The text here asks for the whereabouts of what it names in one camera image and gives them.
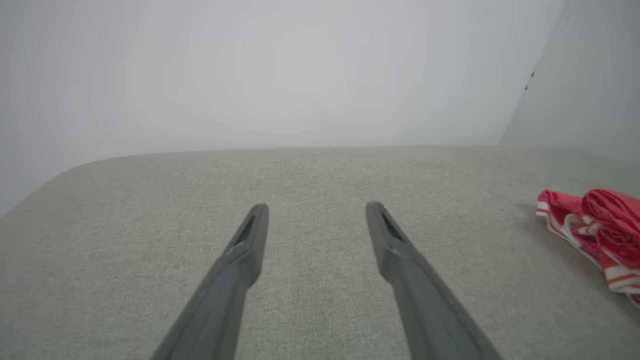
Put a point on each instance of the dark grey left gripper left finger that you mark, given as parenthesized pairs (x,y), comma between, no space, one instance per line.
(225,290)

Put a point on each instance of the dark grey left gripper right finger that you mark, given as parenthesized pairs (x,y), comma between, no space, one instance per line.
(420,300)

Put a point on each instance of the red Bulls basketball jersey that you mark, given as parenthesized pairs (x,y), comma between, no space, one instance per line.
(605,215)

